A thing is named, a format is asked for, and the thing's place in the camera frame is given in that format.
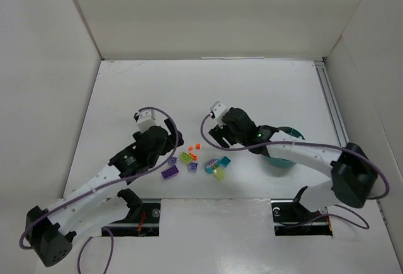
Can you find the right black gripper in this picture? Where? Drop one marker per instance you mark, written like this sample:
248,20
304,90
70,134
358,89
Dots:
218,133

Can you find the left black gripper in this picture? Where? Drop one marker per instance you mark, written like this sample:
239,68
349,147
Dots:
172,132

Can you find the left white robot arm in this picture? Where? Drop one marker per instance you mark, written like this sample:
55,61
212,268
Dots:
53,231

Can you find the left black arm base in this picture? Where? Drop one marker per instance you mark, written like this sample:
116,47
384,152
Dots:
141,219

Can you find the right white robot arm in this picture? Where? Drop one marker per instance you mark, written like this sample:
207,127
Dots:
350,175

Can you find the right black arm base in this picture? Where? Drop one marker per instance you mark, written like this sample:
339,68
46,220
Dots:
292,219

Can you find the small purple lego brick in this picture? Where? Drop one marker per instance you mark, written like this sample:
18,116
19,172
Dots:
172,161

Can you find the teal square lego brick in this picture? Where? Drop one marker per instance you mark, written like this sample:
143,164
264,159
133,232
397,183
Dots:
225,161

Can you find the long purple lego brick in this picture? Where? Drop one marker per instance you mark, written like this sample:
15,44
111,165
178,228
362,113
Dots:
170,172

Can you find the lime green lego brick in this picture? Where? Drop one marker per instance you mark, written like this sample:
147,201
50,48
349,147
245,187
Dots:
186,158

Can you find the teal flower face lego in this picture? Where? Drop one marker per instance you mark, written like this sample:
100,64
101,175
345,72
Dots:
212,165

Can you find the pale yellow lego brick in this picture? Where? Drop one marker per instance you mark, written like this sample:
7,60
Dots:
219,173

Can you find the lavender square lego brick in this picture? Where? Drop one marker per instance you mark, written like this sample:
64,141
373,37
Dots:
192,167

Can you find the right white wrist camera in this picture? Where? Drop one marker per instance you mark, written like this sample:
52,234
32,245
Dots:
218,110

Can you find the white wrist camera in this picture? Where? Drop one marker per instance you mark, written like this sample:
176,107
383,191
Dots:
145,119
218,110

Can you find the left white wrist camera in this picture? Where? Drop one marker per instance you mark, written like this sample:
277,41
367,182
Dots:
145,119

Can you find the aluminium rail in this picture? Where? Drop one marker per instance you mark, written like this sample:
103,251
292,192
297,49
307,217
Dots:
332,106

